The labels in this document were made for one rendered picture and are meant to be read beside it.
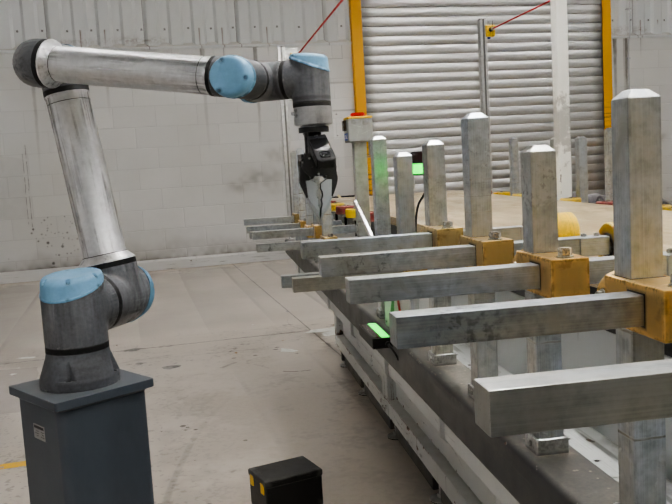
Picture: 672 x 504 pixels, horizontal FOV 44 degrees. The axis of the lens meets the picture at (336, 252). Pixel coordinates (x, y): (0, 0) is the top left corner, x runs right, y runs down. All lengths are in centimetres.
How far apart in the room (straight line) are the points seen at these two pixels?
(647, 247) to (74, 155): 162
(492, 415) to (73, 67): 166
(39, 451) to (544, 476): 136
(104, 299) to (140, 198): 724
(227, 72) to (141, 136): 748
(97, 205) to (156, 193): 712
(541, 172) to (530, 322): 34
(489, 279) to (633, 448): 27
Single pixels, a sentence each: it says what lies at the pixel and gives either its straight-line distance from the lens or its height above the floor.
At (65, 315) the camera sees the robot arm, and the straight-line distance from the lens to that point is 203.
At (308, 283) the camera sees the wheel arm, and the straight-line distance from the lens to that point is 175.
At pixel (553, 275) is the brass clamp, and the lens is 103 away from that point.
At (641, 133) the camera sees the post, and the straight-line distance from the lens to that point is 87.
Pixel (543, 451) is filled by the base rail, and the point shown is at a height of 71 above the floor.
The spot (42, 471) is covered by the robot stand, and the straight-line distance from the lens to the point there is 215.
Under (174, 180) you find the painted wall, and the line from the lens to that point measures 931.
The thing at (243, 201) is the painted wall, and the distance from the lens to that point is 939.
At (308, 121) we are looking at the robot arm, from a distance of 191.
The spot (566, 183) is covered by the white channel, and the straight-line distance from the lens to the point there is 339.
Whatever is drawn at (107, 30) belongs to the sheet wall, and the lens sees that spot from 942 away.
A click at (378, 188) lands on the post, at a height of 103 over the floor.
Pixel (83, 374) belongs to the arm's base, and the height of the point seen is 64.
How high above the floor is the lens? 111
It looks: 6 degrees down
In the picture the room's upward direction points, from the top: 3 degrees counter-clockwise
